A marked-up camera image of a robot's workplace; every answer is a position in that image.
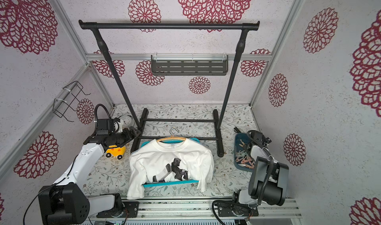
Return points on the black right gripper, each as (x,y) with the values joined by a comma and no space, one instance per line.
(257,139)

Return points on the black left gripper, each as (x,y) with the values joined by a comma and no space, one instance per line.
(129,136)

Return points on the white t-shirt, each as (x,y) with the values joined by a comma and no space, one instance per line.
(162,162)

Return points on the wooden hanger with metal hook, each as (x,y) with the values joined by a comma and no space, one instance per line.
(172,136)

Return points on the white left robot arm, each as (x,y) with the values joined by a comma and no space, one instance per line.
(64,202)

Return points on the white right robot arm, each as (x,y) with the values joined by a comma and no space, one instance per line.
(269,178)

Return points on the yellow plush toy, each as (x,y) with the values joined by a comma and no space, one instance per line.
(115,151)

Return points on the white round alarm clock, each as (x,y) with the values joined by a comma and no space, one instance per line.
(126,121)

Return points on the teal plastic clothespin bin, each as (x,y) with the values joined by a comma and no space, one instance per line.
(242,153)

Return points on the teal perforated tray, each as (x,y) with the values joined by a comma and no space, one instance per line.
(156,184)

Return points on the black clothes rack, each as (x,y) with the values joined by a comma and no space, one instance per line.
(217,119)

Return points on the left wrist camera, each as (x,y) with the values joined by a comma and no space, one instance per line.
(108,126)

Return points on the black wire wall rack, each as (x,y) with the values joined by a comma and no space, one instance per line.
(63,103)

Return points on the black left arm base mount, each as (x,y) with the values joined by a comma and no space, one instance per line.
(125,209)

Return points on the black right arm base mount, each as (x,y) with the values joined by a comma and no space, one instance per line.
(231,209)

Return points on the black wall shelf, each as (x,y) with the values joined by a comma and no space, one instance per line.
(189,66)

